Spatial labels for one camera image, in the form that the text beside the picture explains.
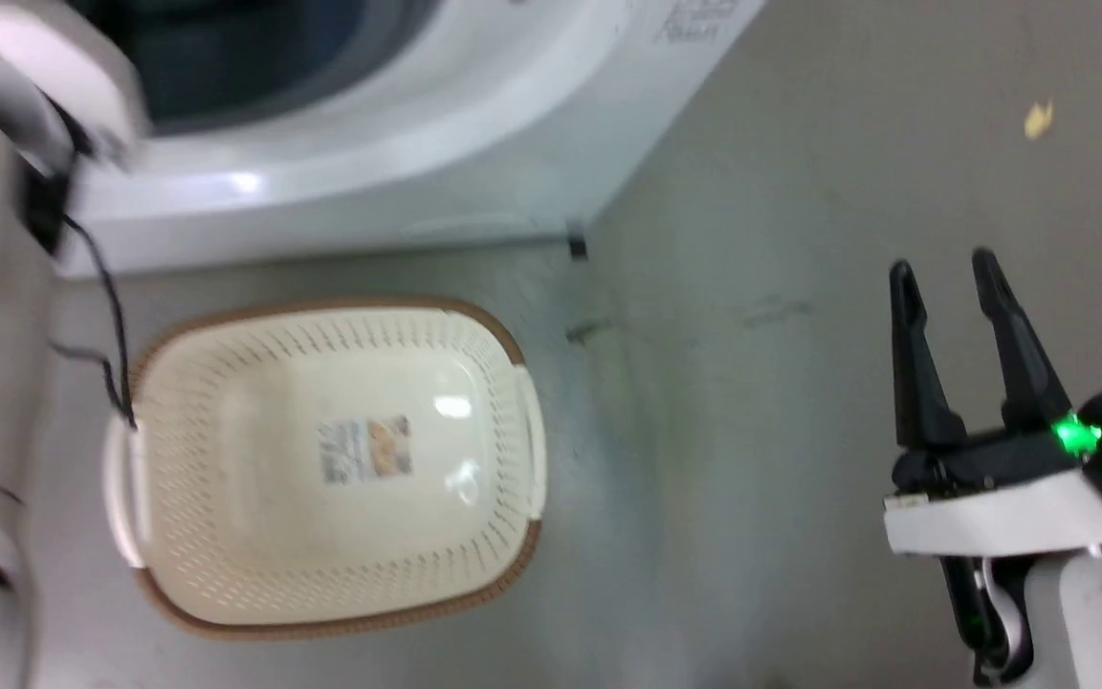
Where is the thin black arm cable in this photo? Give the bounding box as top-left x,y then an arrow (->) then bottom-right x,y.
47,212 -> 139,431

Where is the printed basket label sticker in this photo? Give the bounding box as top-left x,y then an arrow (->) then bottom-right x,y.
319,415 -> 414,485

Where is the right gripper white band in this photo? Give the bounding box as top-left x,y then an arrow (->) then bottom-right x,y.
882,248 -> 1102,559

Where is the white washing machine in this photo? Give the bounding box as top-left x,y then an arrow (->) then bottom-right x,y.
54,0 -> 768,279

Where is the cream plastic laundry basket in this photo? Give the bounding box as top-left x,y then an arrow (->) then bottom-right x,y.
102,296 -> 548,640

